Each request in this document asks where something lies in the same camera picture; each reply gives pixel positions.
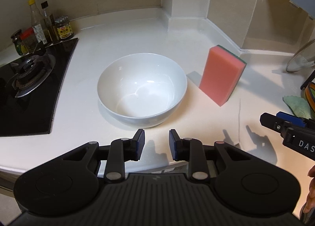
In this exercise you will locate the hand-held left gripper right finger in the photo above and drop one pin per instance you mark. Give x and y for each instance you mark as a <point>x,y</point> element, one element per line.
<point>173,146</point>

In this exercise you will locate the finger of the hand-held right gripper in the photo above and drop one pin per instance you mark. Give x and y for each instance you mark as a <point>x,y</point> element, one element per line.
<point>290,117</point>
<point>270,121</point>

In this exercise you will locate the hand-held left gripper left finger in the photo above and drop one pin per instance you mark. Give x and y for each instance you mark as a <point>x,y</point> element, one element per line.
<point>140,143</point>

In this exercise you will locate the white ceramic bowl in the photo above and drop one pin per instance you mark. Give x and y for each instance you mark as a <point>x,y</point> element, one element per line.
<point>140,88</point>

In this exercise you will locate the pink sponge with green scourer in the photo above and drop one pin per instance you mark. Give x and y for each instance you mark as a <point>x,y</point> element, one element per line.
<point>219,75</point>

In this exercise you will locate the person's right hand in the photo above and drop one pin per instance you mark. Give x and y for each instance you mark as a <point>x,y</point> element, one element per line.
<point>312,191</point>

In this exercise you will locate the green cloth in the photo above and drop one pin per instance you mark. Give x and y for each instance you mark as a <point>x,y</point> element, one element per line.
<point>297,106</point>

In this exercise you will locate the orange rimmed container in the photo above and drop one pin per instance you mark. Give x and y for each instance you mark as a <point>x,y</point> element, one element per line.
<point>310,100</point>

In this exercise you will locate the black rack leg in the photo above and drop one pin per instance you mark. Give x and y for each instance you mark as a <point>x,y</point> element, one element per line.
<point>307,82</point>

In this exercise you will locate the glass pot lid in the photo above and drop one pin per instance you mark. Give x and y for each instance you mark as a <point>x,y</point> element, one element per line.
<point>299,61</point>

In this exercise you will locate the black glass gas stove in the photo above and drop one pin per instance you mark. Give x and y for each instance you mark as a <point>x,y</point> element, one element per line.
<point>37,115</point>

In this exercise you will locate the gas stove burner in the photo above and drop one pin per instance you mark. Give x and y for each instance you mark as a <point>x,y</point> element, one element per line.
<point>27,70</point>

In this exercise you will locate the jar with yellow label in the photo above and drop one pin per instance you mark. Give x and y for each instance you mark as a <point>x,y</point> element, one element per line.
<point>64,30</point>

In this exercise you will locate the beige cabinet front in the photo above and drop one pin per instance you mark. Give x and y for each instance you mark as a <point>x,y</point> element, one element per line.
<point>8,201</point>

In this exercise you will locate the dark bottle with black cap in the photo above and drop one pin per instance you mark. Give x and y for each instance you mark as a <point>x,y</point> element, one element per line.
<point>50,26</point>

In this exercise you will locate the jar with red lid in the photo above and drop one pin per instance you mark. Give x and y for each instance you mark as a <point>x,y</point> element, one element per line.
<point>30,41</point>

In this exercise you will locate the jar with dark lid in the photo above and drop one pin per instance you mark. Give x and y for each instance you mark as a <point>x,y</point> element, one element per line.
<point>19,43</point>

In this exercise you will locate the clear bottle with yellow cap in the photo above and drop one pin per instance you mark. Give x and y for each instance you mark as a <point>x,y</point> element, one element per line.
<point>37,24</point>

